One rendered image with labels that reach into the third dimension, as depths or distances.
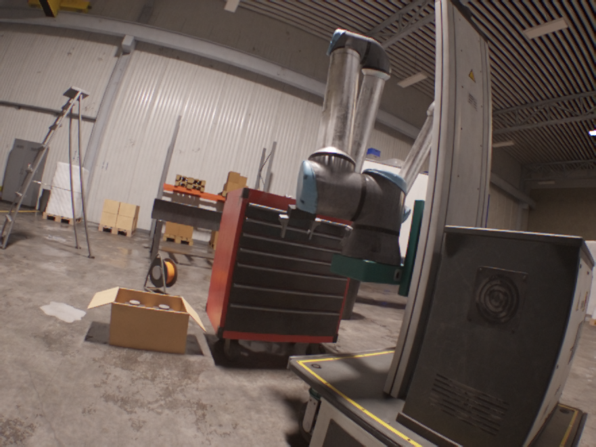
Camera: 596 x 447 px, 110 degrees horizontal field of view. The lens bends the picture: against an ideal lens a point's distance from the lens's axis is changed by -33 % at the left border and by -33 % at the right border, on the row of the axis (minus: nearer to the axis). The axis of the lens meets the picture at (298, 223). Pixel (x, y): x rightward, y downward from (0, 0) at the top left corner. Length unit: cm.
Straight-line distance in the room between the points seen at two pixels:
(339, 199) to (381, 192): 13
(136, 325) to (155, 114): 865
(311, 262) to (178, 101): 884
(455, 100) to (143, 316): 166
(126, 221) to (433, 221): 699
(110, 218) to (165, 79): 489
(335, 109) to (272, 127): 945
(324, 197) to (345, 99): 35
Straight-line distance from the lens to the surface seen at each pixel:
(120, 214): 748
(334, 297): 180
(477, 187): 116
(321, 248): 169
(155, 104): 1005
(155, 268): 284
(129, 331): 172
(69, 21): 1134
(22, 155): 1015
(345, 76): 109
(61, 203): 774
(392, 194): 92
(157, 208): 447
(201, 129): 986
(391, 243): 91
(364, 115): 122
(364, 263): 86
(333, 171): 88
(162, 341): 174
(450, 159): 99
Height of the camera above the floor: 75
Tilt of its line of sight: 3 degrees up
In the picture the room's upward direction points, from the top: 11 degrees clockwise
